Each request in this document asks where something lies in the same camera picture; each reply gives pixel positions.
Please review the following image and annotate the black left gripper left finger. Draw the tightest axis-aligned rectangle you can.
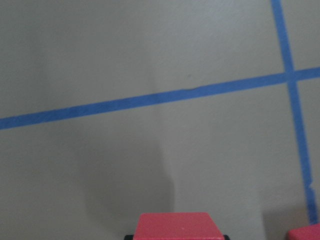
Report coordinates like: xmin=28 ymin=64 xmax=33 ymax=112
xmin=124 ymin=235 xmax=134 ymax=240

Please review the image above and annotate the red block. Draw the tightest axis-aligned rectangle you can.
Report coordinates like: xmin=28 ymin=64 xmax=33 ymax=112
xmin=133 ymin=212 xmax=225 ymax=240

